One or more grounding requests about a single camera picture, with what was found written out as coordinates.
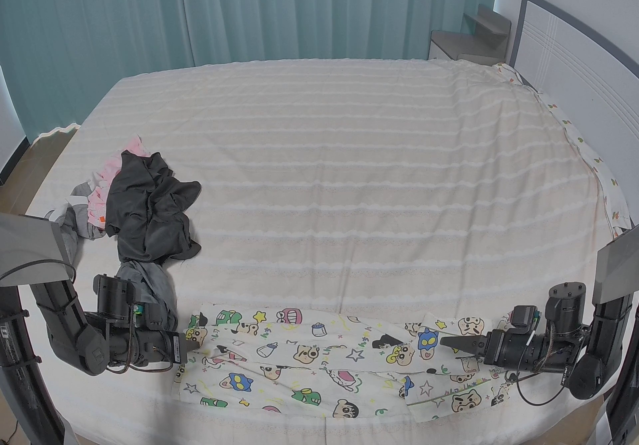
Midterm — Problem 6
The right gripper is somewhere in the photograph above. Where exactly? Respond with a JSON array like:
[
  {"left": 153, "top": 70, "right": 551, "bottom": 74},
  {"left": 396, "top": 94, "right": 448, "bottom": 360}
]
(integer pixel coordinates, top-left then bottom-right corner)
[{"left": 439, "top": 329, "right": 548, "bottom": 370}]

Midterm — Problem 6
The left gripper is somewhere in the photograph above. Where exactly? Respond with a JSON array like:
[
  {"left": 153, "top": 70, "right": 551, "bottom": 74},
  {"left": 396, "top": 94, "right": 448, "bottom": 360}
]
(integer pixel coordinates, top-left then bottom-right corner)
[{"left": 142, "top": 331, "right": 203, "bottom": 365}]

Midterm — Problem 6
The white printed pyjama top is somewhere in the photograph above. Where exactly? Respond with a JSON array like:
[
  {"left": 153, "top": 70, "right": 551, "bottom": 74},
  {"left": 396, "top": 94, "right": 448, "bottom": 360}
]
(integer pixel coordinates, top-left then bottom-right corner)
[{"left": 172, "top": 303, "right": 516, "bottom": 424}]

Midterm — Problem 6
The dark grey garment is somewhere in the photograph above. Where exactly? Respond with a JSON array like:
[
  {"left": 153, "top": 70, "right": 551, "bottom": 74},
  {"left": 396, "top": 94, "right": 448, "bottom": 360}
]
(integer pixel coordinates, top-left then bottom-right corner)
[{"left": 115, "top": 257, "right": 180, "bottom": 330}]

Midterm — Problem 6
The black garment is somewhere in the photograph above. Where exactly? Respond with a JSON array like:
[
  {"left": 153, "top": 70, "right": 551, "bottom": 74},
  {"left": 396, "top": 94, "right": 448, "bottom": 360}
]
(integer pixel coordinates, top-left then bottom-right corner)
[{"left": 105, "top": 152, "right": 203, "bottom": 265}]

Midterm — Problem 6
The grey and white garment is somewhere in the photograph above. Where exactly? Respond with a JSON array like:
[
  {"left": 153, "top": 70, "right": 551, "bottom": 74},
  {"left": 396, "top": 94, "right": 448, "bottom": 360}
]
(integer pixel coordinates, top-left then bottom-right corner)
[{"left": 47, "top": 182, "right": 108, "bottom": 265}]

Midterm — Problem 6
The pink garment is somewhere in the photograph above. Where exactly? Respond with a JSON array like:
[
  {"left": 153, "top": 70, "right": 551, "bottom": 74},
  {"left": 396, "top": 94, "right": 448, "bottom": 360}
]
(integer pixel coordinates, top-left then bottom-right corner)
[{"left": 87, "top": 135, "right": 153, "bottom": 227}]

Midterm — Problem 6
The bed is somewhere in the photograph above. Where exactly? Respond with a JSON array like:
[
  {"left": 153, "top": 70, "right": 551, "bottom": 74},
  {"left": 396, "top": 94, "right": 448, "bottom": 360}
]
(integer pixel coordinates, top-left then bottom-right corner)
[{"left": 20, "top": 0, "right": 639, "bottom": 445}]

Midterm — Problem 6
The grey bedside table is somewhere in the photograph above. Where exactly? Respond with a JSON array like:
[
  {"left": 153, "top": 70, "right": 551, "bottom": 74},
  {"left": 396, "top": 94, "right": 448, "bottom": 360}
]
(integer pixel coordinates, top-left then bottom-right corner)
[{"left": 429, "top": 4, "right": 513, "bottom": 65}]

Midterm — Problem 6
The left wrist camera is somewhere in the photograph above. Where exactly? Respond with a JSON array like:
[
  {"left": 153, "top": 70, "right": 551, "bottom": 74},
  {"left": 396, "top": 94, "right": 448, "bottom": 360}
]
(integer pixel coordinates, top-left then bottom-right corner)
[{"left": 132, "top": 302, "right": 178, "bottom": 332}]

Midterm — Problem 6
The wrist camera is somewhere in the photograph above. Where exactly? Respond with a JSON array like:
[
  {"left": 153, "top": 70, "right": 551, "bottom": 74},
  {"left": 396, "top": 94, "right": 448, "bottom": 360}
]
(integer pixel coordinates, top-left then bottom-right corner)
[
  {"left": 132, "top": 302, "right": 178, "bottom": 332},
  {"left": 509, "top": 304, "right": 541, "bottom": 332}
]

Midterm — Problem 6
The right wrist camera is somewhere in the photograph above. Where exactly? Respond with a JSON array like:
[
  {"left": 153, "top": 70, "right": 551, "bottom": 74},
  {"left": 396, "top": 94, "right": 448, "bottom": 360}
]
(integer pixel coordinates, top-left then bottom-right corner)
[{"left": 509, "top": 304, "right": 541, "bottom": 332}]

